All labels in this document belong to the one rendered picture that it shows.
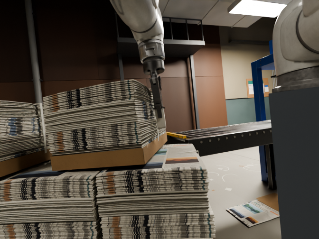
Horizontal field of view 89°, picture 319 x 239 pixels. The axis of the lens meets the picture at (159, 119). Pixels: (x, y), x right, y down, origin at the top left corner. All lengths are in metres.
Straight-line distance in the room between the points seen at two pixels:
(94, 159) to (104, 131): 0.08
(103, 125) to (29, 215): 0.30
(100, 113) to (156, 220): 0.31
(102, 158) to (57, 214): 0.18
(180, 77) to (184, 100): 0.65
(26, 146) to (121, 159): 0.38
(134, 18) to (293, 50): 0.44
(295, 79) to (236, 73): 5.20
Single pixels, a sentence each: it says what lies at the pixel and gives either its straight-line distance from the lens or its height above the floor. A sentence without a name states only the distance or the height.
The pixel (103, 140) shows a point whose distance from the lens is 0.46.
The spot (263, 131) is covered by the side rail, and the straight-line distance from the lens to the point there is 1.41.
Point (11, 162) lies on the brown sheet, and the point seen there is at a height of 0.87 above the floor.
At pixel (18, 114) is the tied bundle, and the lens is 0.71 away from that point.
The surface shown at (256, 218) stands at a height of 0.01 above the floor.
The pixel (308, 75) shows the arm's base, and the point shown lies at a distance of 0.62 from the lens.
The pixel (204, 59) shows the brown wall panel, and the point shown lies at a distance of 5.12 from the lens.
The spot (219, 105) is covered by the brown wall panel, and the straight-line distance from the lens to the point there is 5.10.
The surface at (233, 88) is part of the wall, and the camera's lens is 5.62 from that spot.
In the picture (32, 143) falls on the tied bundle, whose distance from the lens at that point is 0.74.
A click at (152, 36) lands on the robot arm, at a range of 0.59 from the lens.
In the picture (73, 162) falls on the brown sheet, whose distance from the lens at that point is 0.53.
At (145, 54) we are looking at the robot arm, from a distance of 0.58.
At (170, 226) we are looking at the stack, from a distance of 0.48.
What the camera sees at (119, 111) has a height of 0.99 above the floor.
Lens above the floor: 0.96
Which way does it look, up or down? 1 degrees down
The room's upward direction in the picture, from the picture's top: 6 degrees counter-clockwise
